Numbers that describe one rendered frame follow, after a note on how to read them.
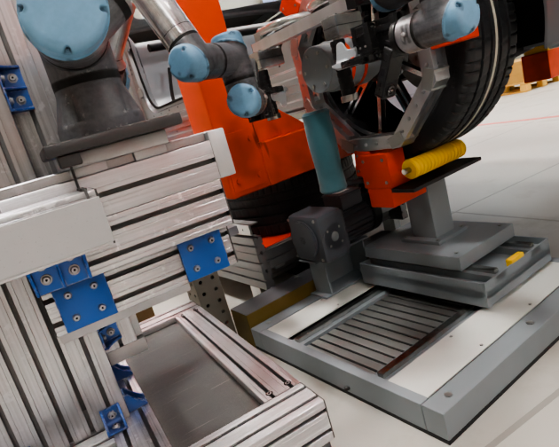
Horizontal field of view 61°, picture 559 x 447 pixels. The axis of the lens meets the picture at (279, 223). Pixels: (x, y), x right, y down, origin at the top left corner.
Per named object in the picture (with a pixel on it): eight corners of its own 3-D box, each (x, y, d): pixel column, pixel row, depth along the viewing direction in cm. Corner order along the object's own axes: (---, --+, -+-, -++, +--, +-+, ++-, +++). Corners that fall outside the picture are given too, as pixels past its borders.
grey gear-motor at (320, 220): (413, 260, 187) (395, 174, 179) (335, 307, 165) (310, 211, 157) (379, 255, 202) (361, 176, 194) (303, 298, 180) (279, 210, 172)
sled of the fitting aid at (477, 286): (552, 262, 154) (547, 234, 152) (489, 311, 135) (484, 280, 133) (425, 248, 195) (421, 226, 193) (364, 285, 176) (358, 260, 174)
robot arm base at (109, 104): (65, 141, 76) (41, 79, 74) (59, 146, 90) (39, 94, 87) (154, 118, 83) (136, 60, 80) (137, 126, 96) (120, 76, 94)
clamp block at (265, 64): (285, 63, 145) (280, 44, 143) (261, 68, 140) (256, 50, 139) (276, 66, 149) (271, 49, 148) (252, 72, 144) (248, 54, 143)
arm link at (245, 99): (251, 74, 106) (263, 113, 108) (259, 77, 117) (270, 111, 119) (218, 86, 108) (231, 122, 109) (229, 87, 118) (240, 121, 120)
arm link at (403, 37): (436, 46, 99) (411, 52, 94) (419, 51, 102) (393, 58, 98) (429, 8, 97) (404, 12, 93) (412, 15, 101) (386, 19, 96)
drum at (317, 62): (389, 76, 140) (380, 27, 136) (337, 90, 129) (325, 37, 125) (357, 85, 151) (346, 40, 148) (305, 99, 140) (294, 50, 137)
